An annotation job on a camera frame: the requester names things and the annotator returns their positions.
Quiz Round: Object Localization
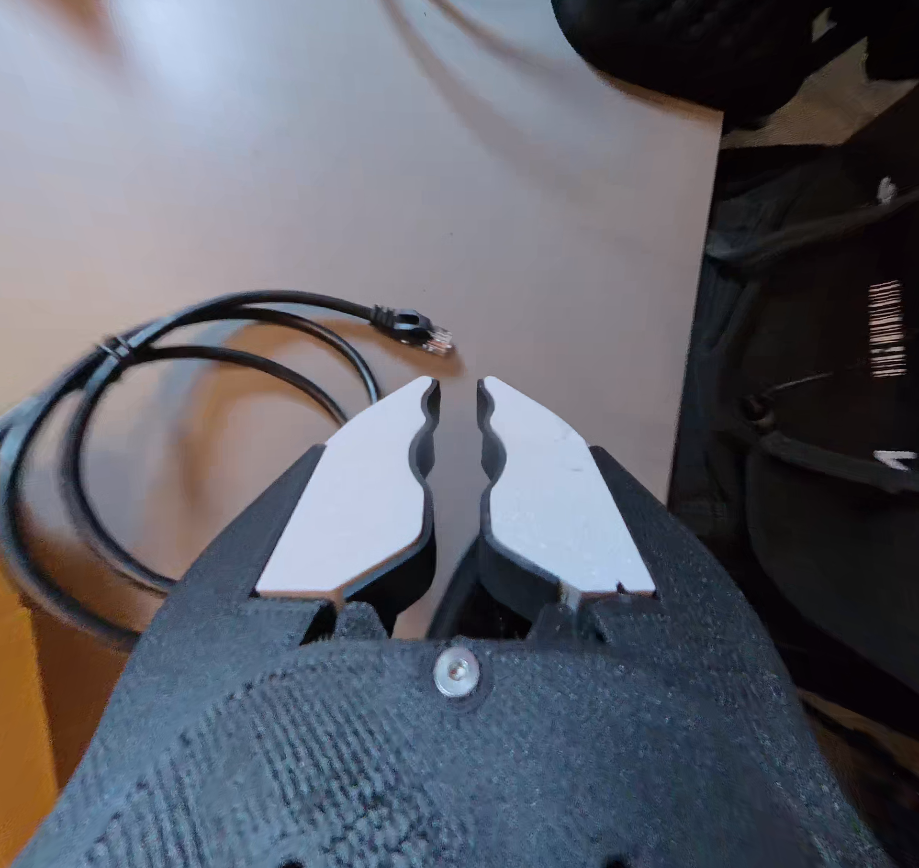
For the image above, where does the black ethernet cable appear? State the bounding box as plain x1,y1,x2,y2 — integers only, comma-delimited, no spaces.
0,290,457,650

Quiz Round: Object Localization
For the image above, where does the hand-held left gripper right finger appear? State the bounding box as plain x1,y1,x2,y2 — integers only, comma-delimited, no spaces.
476,376,658,615

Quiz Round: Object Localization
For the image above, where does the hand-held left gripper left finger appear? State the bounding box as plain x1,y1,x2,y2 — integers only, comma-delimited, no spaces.
255,376,442,635

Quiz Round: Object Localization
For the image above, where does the black mesh chair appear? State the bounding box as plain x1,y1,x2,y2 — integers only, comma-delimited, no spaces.
548,0,873,126

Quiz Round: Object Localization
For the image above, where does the black bag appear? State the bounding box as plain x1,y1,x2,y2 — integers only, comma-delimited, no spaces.
668,43,919,711

